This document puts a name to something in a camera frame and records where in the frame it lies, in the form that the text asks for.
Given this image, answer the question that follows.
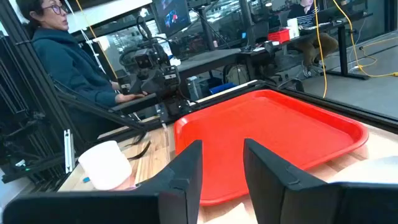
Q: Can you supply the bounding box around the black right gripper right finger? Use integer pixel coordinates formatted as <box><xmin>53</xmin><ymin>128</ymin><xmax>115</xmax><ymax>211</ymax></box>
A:
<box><xmin>243</xmin><ymin>138</ymin><xmax>333</xmax><ymax>224</ymax></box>

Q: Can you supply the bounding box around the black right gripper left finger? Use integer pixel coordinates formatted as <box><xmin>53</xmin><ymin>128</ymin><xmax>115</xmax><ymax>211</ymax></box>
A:
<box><xmin>136</xmin><ymin>139</ymin><xmax>204</xmax><ymax>224</ymax></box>

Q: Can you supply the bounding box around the pink plastic cup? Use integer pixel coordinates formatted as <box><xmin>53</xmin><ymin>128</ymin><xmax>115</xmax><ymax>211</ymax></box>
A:
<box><xmin>77</xmin><ymin>140</ymin><xmax>134</xmax><ymax>192</ymax></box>

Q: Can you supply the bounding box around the lilac plastic plate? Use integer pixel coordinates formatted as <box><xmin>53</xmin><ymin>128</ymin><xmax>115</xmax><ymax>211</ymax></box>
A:
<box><xmin>328</xmin><ymin>155</ymin><xmax>398</xmax><ymax>185</ymax></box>

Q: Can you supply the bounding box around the red plastic tray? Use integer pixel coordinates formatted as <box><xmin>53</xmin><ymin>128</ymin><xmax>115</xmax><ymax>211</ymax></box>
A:
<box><xmin>173</xmin><ymin>89</ymin><xmax>370</xmax><ymax>207</ymax></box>

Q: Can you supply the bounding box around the dark grey desk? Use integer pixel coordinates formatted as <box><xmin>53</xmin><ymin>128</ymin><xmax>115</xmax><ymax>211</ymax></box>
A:
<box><xmin>110</xmin><ymin>92</ymin><xmax>161</xmax><ymax>115</ymax></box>

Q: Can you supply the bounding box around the long black desk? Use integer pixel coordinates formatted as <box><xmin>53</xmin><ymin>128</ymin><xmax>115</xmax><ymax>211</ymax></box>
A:
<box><xmin>176</xmin><ymin>11</ymin><xmax>374</xmax><ymax>81</ymax></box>

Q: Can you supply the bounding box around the black computer monitor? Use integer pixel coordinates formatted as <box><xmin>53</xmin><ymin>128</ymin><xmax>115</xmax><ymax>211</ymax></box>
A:
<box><xmin>153</xmin><ymin>0</ymin><xmax>192</xmax><ymax>39</ymax></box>

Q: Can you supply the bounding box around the grey backpack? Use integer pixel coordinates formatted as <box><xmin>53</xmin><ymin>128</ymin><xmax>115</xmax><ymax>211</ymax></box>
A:
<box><xmin>224</xmin><ymin>63</ymin><xmax>250</xmax><ymax>86</ymax></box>

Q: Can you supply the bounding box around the person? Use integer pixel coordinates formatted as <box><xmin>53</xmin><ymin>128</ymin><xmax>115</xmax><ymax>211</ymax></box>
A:
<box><xmin>15</xmin><ymin>0</ymin><xmax>149</xmax><ymax>138</ymax></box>
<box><xmin>286</xmin><ymin>0</ymin><xmax>340</xmax><ymax>78</ymax></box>

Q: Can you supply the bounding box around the red storage box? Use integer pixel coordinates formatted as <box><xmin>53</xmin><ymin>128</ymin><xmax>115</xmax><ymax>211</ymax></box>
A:
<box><xmin>267</xmin><ymin>28</ymin><xmax>291</xmax><ymax>44</ymax></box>

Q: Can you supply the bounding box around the white container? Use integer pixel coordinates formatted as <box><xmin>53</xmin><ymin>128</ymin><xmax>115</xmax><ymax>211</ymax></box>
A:
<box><xmin>286</xmin><ymin>17</ymin><xmax>300</xmax><ymax>39</ymax></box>

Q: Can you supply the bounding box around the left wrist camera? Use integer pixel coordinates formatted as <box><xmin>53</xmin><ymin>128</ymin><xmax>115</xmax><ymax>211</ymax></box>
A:
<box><xmin>133</xmin><ymin>48</ymin><xmax>160</xmax><ymax>71</ymax></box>

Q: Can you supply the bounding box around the yellow cable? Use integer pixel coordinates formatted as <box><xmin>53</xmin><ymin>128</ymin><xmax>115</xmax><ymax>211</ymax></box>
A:
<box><xmin>75</xmin><ymin>0</ymin><xmax>119</xmax><ymax>80</ymax></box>
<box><xmin>331</xmin><ymin>0</ymin><xmax>398</xmax><ymax>78</ymax></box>
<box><xmin>312</xmin><ymin>0</ymin><xmax>328</xmax><ymax>99</ymax></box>

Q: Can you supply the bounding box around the black table rig frame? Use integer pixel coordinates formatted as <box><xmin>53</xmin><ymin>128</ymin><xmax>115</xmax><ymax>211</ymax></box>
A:
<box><xmin>0</xmin><ymin>0</ymin><xmax>398</xmax><ymax>195</ymax></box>

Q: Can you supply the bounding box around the white metal bracket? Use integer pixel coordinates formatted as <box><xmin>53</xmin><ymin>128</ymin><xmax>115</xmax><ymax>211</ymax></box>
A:
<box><xmin>63</xmin><ymin>129</ymin><xmax>76</xmax><ymax>174</ymax></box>

